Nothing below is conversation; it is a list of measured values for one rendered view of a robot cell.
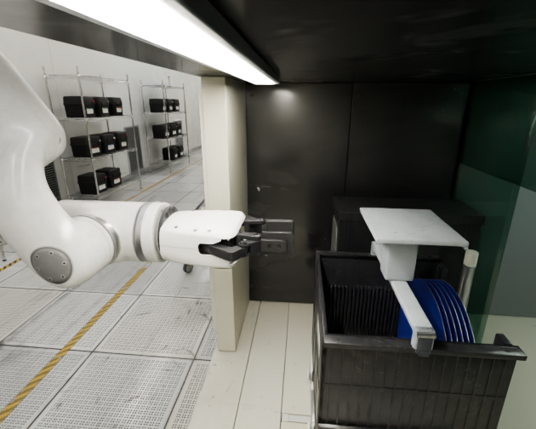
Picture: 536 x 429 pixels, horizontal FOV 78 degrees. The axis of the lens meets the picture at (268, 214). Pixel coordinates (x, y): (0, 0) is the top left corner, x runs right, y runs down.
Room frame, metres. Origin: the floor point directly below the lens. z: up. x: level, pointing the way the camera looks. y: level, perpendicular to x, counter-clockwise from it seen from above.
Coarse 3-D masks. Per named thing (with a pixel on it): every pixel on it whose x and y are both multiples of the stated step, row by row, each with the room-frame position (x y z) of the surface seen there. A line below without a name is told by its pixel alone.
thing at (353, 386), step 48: (384, 240) 0.34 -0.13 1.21; (432, 240) 0.34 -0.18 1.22; (336, 288) 0.50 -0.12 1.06; (384, 288) 0.49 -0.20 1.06; (336, 336) 0.30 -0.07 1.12; (384, 336) 0.49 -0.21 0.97; (432, 336) 0.28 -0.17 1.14; (336, 384) 0.30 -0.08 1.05; (384, 384) 0.30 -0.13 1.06; (432, 384) 0.29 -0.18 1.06; (480, 384) 0.29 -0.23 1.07
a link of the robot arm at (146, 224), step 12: (144, 204) 0.43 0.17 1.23; (156, 204) 0.43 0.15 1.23; (168, 204) 0.46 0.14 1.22; (144, 216) 0.41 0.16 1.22; (156, 216) 0.41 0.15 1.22; (144, 228) 0.40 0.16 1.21; (156, 228) 0.41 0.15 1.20; (144, 240) 0.39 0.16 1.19; (156, 240) 0.40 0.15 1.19; (144, 252) 0.40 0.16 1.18; (156, 252) 0.40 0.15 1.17
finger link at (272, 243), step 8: (264, 232) 0.39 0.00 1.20; (272, 232) 0.39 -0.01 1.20; (280, 232) 0.39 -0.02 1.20; (288, 232) 0.39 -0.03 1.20; (248, 240) 0.39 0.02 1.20; (256, 240) 0.39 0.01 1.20; (264, 240) 0.39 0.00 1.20; (272, 240) 0.39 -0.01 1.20; (280, 240) 0.39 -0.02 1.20; (288, 240) 0.39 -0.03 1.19; (248, 248) 0.38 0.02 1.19; (256, 248) 0.38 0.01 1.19; (264, 248) 0.39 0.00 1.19; (272, 248) 0.39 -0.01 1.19; (280, 248) 0.39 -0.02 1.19; (288, 248) 0.39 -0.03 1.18
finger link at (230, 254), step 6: (204, 246) 0.38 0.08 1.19; (210, 246) 0.37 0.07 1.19; (216, 246) 0.37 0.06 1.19; (222, 246) 0.37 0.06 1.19; (234, 246) 0.37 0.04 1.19; (210, 252) 0.38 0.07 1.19; (216, 252) 0.37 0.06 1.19; (222, 252) 0.36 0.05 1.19; (228, 252) 0.36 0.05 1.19; (234, 252) 0.36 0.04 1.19; (240, 252) 0.36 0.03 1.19; (246, 252) 0.37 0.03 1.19; (222, 258) 0.36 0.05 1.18; (228, 258) 0.36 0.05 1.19; (234, 258) 0.36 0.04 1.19
